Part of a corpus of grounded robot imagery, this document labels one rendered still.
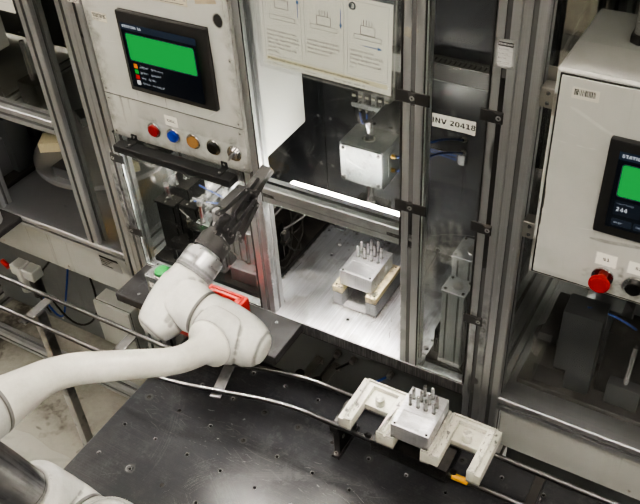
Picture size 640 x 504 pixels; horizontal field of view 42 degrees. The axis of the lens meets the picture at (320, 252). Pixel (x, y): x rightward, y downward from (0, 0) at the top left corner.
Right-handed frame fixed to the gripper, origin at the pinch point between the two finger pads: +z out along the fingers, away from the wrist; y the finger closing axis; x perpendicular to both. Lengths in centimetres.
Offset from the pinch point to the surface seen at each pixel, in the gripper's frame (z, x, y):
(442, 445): -25, -49, -51
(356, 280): 1.8, -7.5, -46.0
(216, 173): -1.0, 15.5, -3.7
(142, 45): 9.8, 29.5, 24.8
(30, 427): -86, 117, -109
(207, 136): 4.4, 19.0, 2.5
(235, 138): 6.2, 10.7, 3.0
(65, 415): -75, 111, -114
